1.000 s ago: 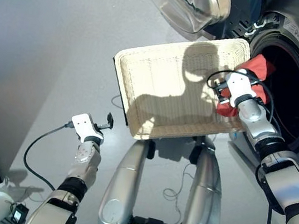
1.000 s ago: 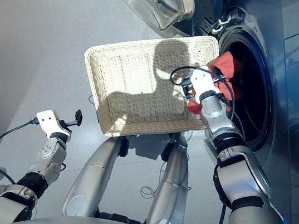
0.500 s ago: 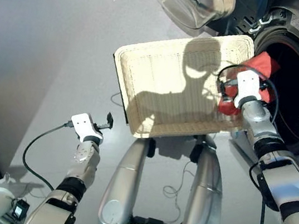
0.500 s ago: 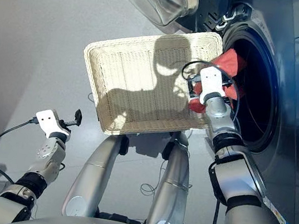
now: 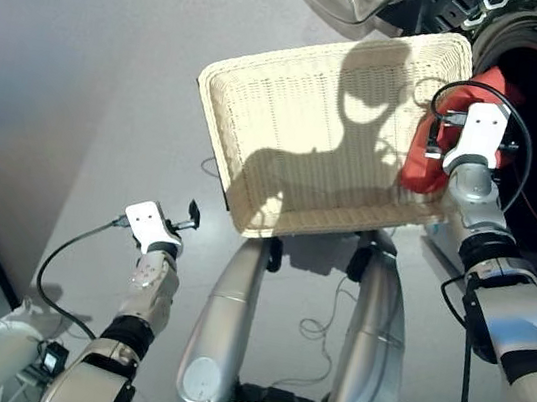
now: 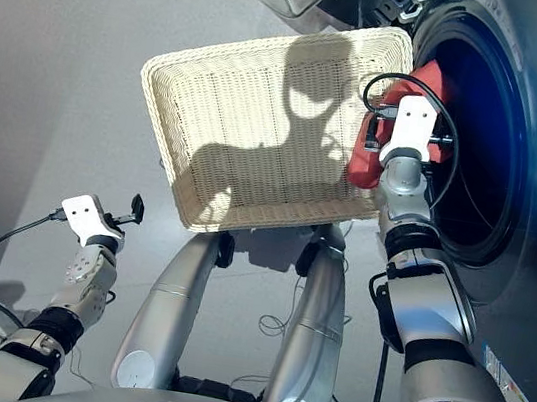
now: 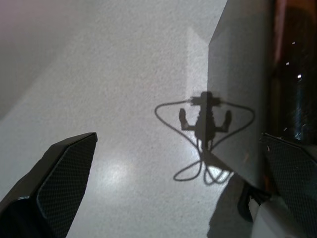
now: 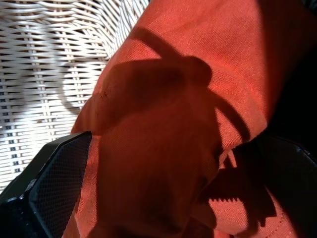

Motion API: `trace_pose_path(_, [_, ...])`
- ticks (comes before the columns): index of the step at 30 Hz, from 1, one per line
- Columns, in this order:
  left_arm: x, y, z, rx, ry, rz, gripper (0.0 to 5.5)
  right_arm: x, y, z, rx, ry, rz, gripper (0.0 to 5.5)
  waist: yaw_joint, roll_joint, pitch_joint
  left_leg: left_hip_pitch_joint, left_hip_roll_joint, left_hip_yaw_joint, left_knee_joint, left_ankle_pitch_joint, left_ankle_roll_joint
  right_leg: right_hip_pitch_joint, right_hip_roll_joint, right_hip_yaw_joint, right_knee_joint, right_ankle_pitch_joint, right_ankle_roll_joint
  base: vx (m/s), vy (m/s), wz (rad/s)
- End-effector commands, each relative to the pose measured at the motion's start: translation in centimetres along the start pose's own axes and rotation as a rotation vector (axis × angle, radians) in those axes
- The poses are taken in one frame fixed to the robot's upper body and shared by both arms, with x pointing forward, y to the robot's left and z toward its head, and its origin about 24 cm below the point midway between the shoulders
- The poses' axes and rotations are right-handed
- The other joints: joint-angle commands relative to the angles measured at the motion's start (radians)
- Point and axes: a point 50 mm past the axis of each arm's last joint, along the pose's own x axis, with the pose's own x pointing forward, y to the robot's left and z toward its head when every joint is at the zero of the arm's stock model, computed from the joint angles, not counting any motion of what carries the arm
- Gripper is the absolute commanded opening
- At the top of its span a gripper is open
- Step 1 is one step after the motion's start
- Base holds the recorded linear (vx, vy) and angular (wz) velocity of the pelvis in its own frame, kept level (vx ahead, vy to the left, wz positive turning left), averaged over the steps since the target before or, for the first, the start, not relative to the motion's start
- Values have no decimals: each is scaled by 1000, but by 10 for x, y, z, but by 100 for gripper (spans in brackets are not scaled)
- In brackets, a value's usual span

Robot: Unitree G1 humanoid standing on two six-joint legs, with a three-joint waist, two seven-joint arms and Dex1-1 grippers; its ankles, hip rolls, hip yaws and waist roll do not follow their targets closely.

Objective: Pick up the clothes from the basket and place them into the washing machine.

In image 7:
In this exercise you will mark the grey metal basket stand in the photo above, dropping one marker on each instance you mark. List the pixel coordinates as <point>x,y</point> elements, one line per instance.
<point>223,210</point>

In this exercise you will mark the dark brown glossy board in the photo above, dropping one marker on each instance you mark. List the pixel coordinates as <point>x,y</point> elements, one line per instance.
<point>247,74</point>

